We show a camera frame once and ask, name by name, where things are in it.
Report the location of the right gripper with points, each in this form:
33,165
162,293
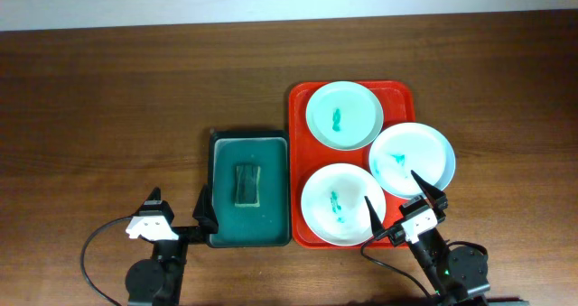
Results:
433,193

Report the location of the dark green sponge tray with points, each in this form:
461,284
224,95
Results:
269,224

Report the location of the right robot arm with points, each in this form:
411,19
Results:
457,270

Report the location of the pale green plate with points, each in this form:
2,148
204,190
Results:
344,115

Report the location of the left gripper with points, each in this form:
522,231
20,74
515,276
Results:
183,233

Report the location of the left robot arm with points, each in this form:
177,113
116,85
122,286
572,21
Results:
157,280

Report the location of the white plate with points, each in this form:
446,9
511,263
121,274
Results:
334,204

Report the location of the light blue plate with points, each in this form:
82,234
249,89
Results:
407,148

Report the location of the green yellow sponge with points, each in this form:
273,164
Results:
247,186

